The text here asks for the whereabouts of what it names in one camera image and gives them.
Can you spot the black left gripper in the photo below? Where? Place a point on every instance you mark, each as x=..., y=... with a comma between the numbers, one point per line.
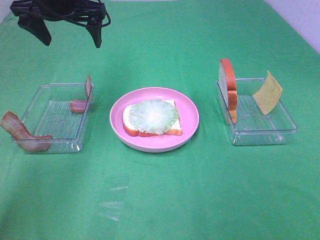
x=78, y=12

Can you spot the green lettuce leaf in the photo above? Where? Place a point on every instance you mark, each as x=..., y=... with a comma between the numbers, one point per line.
x=153, y=116

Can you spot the bread slice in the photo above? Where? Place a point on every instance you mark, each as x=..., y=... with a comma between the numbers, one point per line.
x=176, y=130
x=228, y=87

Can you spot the yellow cheese slice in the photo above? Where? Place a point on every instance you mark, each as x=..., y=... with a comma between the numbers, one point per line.
x=268, y=95

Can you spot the clear left plastic container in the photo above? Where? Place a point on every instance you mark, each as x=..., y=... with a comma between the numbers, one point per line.
x=63, y=111

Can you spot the clear plastic container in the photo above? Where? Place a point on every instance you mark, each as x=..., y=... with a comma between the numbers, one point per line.
x=252, y=127
x=63, y=111

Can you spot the pink plate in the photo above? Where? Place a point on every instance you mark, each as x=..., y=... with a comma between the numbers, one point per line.
x=189, y=118

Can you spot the clear right plastic container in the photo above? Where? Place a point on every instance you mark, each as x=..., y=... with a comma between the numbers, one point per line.
x=252, y=127

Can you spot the green tablecloth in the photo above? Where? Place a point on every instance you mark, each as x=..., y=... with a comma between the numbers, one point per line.
x=207, y=189

